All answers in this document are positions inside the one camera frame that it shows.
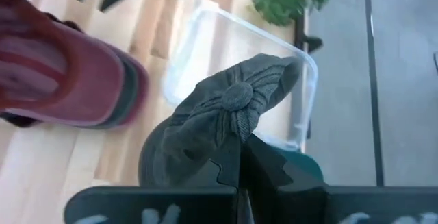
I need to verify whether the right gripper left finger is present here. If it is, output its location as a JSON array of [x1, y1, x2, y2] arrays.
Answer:
[[63, 134, 240, 224]]

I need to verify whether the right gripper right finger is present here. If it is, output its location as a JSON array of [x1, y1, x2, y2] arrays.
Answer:
[[246, 133, 438, 224]]

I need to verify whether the dark grey cap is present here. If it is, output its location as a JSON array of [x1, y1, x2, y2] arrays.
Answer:
[[138, 53, 304, 188]]

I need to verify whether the teal plastic bin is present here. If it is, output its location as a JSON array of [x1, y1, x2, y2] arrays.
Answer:
[[270, 141, 324, 184]]

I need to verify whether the clear plastic bin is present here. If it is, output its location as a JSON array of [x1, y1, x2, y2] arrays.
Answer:
[[160, 0, 319, 151]]

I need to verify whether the green artificial plant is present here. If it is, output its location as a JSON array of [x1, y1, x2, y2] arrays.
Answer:
[[252, 0, 332, 26]]

